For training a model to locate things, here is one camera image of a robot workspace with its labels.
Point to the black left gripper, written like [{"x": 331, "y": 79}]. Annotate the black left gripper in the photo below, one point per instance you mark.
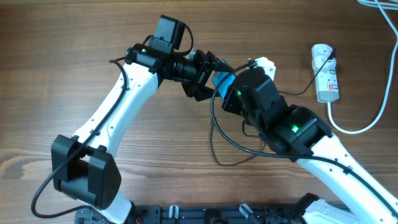
[{"x": 203, "y": 72}]

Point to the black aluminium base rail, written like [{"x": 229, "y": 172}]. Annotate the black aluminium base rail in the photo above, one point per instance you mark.
[{"x": 280, "y": 213}]

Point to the white USB charger plug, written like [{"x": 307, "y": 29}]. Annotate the white USB charger plug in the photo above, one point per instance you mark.
[{"x": 323, "y": 63}]

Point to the white power strip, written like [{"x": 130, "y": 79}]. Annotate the white power strip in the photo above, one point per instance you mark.
[{"x": 325, "y": 82}]

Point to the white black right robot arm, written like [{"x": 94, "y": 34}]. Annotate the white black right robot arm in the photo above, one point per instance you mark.
[{"x": 297, "y": 133}]

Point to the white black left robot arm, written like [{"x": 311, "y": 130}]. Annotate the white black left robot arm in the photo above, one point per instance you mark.
[{"x": 83, "y": 165}]

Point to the blue smartphone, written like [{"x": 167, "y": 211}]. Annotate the blue smartphone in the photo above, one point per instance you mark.
[{"x": 217, "y": 77}]

